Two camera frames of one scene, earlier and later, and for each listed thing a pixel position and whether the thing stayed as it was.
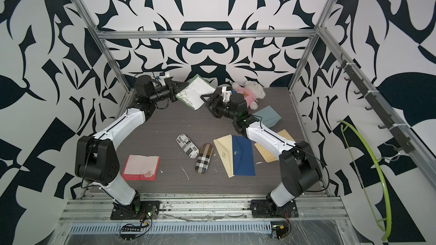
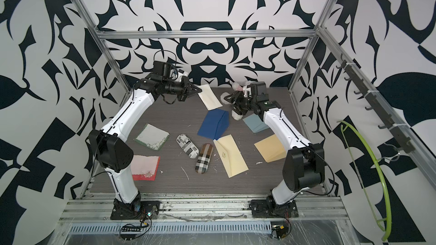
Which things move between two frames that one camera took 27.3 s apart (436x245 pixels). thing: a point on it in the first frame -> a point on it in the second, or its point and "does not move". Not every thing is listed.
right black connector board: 280,228 does not move
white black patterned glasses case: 187,145 does not move
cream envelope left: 224,146 does not move
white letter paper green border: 191,95 -> 151,136
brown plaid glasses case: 204,158 does not move
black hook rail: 403,142 does not move
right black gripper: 217,96 -> 238,97
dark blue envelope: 243,157 -> 215,123
